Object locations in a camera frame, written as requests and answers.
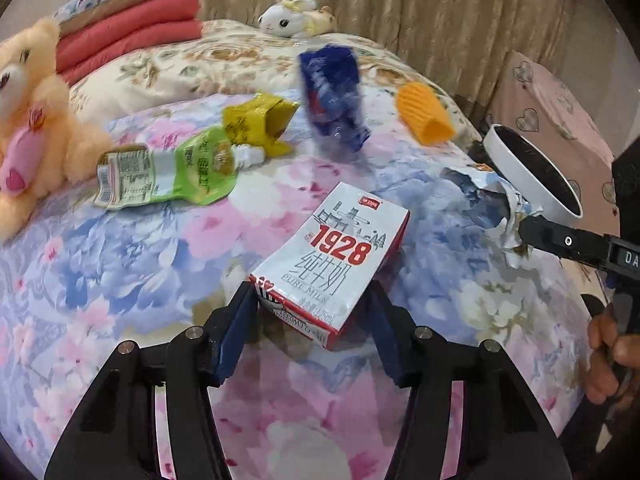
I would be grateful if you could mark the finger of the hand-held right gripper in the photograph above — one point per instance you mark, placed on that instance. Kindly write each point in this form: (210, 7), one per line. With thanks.
(565, 241)

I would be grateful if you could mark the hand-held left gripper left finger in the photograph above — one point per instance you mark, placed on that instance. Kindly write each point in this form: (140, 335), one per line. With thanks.
(235, 330)

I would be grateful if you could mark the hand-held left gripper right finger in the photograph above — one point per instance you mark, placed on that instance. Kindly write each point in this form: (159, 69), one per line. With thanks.
(387, 330)

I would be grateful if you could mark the white bin with black bag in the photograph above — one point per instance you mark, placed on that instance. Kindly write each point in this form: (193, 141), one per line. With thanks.
(530, 170)

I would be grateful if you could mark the red white milk carton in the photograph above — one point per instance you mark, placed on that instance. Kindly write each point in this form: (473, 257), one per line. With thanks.
(330, 260)

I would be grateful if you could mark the silver wrapper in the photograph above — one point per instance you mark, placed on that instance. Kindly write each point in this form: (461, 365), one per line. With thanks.
(480, 195)

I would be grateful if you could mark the green white drink pouch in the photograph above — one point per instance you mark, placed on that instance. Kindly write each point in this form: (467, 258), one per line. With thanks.
(190, 170)

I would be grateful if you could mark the orange ribbed cup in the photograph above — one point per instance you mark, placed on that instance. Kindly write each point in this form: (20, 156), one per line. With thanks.
(425, 115)

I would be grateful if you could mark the yellow packet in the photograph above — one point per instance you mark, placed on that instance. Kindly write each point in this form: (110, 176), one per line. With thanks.
(250, 120)

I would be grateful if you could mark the blue snack packet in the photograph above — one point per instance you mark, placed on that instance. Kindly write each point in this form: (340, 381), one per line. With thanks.
(330, 95)

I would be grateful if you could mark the person's right hand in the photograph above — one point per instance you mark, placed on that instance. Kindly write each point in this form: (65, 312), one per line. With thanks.
(610, 370)

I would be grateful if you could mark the pastel floral blanket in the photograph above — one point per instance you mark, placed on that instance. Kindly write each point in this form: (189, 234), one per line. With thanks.
(125, 270)

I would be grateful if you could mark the pink cloth covered furniture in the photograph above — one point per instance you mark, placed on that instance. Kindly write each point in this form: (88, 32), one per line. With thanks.
(550, 95)

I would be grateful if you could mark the beige patterned curtain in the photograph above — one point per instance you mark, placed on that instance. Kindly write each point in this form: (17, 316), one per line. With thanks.
(425, 10)

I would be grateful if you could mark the beige floral quilt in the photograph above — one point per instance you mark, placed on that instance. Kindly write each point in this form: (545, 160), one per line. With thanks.
(225, 60)

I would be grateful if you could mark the cream teddy bear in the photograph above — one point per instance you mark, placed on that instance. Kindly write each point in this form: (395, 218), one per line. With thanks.
(45, 110)

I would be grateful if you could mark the white rabbit plush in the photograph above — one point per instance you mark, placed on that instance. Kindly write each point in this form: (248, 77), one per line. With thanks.
(280, 20)

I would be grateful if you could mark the small tan plush toy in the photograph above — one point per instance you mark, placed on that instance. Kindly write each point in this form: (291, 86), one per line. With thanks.
(322, 20)

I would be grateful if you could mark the folded red quilt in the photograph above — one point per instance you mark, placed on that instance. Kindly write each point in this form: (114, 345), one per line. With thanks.
(130, 25)

